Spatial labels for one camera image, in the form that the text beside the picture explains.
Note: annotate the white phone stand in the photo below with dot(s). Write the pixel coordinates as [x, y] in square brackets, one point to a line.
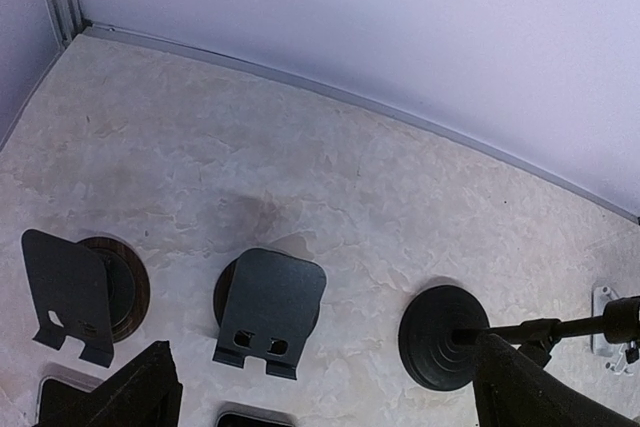
[618, 340]

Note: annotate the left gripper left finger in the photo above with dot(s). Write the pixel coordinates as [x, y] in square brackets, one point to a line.
[144, 392]

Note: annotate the black phone landscape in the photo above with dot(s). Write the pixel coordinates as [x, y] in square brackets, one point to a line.
[239, 415]

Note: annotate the dark grey phone stand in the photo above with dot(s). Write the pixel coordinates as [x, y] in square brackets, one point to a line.
[267, 304]

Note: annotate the black phone white edge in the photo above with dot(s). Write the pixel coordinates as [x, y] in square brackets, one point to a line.
[61, 386]

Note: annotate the tall black clamp stand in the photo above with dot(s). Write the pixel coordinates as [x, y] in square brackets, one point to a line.
[439, 330]

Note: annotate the grey round-base phone stand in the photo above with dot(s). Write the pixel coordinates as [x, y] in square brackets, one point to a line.
[96, 290]

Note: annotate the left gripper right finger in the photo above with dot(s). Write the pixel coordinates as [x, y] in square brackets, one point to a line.
[510, 389]

